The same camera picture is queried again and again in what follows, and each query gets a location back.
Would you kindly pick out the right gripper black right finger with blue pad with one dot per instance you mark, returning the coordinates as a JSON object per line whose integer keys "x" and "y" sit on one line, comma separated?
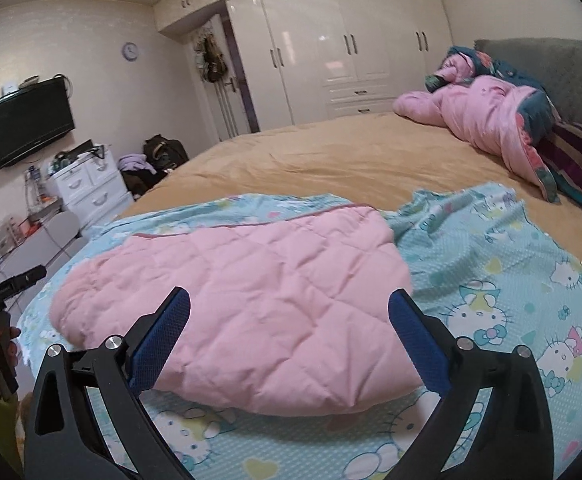
{"x": 514, "y": 440}

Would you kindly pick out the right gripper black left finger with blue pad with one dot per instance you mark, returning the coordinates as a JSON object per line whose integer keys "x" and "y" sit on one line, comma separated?
{"x": 63, "y": 439}

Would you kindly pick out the pink quilted jacket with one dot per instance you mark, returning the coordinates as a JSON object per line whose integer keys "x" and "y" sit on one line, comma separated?
{"x": 287, "y": 318}

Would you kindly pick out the purple clothes pile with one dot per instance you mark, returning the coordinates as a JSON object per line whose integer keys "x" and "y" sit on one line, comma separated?
{"x": 135, "y": 162}

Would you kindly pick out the grey low cabinet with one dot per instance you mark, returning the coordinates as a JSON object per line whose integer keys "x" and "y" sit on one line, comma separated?
{"x": 52, "y": 246}

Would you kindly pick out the white drawer chest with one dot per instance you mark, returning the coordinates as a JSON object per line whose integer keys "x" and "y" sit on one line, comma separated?
{"x": 92, "y": 188}

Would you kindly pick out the teal cartoon print sheet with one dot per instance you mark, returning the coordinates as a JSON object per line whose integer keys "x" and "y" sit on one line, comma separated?
{"x": 488, "y": 273}

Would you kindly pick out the black backpack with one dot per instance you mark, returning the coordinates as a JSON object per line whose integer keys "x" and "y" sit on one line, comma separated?
{"x": 165, "y": 154}

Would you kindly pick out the tan bed cover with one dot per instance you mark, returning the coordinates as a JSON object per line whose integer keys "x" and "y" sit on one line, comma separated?
{"x": 379, "y": 160}

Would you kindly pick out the pink floral duvet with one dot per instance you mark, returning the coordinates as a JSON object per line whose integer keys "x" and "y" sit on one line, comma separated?
{"x": 492, "y": 106}

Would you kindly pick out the white door with hangings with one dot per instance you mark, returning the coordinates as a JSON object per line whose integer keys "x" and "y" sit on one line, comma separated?
{"x": 217, "y": 67}

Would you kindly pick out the grey headboard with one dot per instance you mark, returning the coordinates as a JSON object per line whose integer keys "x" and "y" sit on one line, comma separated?
{"x": 555, "y": 62}

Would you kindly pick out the white glossy wardrobe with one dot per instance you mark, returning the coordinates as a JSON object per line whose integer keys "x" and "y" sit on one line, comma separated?
{"x": 311, "y": 60}

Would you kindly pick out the black wall television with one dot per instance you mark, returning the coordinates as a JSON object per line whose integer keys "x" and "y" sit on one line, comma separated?
{"x": 32, "y": 118}

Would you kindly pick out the round wall clock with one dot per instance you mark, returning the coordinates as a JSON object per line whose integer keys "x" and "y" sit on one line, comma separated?
{"x": 130, "y": 51}

